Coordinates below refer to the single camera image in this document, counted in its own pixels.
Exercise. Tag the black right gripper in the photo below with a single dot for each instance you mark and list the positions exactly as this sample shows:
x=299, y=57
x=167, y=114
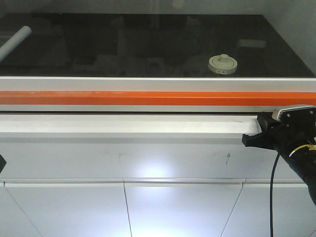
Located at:
x=285, y=139

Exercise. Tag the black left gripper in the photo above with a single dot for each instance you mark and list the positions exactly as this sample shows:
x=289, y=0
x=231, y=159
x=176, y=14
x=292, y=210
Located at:
x=2, y=163

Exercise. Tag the orange sash handle bar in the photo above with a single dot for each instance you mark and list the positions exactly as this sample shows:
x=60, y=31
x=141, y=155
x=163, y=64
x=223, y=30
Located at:
x=155, y=98

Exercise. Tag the glass jar with beige lid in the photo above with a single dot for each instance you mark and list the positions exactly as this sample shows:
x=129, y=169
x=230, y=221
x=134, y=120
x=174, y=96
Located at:
x=222, y=64

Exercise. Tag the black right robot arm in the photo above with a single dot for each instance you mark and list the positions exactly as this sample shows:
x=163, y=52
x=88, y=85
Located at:
x=303, y=162

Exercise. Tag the left white cabinet door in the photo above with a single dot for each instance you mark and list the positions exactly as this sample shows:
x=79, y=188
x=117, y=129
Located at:
x=74, y=210

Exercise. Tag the white cabinet door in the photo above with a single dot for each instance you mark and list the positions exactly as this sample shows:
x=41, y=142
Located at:
x=180, y=210
x=74, y=210

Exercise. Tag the grey rolled paper tube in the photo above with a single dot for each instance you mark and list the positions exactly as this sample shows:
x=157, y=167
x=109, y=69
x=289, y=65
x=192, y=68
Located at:
x=14, y=41

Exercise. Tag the middle white cabinet door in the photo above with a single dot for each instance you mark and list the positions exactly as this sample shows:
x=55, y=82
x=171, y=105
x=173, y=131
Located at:
x=180, y=210

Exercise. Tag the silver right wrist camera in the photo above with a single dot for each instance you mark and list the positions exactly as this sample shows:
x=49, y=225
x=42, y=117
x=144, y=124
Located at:
x=289, y=111

